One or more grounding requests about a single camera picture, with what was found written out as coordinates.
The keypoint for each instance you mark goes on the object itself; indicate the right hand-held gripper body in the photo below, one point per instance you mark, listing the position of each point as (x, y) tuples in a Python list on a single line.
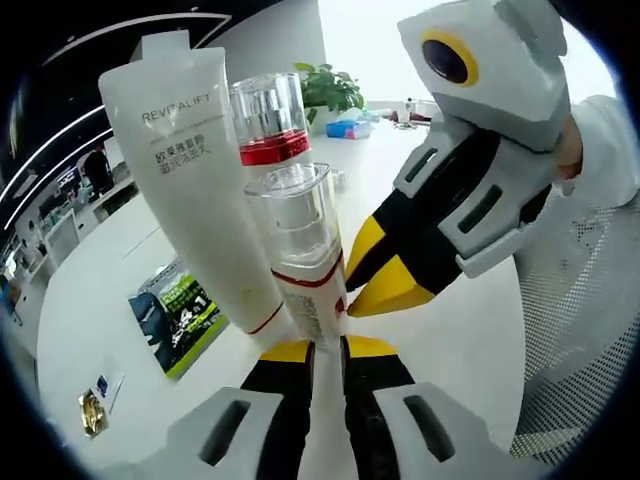
[(500, 90)]

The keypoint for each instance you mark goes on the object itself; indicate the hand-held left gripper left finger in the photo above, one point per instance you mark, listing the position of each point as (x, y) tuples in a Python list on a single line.
[(250, 430)]

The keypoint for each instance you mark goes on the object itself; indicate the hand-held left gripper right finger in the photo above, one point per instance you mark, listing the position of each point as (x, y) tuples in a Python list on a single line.
[(405, 430)]

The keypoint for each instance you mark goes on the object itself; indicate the small clear cap skincare bottle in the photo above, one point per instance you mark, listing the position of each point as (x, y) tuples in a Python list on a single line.
[(300, 240)]

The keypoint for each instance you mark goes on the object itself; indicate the red collar skincare bottle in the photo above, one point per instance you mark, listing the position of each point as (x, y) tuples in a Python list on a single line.
[(272, 150)]

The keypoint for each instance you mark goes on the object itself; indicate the white skincare tube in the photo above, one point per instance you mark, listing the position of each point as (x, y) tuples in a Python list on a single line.
[(190, 210)]

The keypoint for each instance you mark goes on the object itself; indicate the person's right hand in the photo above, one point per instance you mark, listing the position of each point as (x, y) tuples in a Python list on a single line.
[(567, 150)]

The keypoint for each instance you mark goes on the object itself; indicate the small tabletop clutter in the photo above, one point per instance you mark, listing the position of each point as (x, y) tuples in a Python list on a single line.
[(412, 117)]

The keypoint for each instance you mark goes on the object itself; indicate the blue tissue pack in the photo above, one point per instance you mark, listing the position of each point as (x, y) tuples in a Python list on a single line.
[(347, 127)]

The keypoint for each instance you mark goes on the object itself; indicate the potted green plant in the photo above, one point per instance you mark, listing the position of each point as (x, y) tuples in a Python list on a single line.
[(330, 90)]

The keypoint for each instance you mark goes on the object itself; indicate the white mesh office chair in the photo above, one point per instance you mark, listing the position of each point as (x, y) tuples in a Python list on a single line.
[(575, 325)]

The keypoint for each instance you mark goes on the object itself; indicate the small clear sachet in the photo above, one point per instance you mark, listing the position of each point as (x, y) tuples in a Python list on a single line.
[(111, 387)]

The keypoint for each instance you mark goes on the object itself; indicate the gold foil packet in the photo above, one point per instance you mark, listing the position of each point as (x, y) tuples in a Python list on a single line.
[(93, 415)]

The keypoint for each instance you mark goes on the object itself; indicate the white background office chair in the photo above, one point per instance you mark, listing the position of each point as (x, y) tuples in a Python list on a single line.
[(62, 245)]

